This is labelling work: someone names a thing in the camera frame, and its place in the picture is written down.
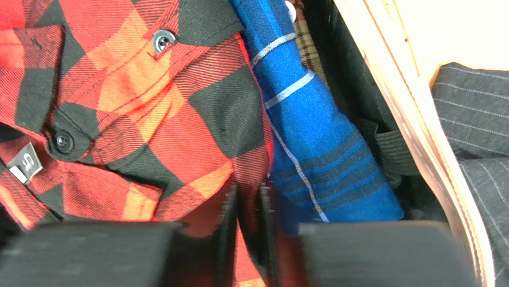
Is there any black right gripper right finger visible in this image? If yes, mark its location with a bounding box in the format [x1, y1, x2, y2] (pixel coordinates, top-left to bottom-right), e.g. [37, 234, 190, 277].
[260, 186, 477, 286]

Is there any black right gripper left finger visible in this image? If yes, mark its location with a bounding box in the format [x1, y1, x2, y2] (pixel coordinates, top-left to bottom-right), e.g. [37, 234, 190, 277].
[1, 187, 238, 286]

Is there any multicolour plaid shirt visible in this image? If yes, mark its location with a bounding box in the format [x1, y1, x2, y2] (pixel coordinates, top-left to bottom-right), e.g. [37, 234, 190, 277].
[290, 0, 329, 87]

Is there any dark pinstripe shirt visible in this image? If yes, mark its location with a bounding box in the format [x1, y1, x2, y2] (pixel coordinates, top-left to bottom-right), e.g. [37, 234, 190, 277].
[431, 63, 508, 286]

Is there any blue plaid shirt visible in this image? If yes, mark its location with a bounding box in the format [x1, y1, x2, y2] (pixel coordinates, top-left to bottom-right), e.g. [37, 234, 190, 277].
[231, 0, 404, 236]

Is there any red black plaid shirt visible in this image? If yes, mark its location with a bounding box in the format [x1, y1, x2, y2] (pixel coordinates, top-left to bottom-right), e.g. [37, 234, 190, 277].
[1, 0, 273, 286]

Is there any pink suitcase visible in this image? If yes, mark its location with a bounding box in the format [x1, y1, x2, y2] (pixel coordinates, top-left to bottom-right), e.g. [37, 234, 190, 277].
[304, 0, 509, 287]

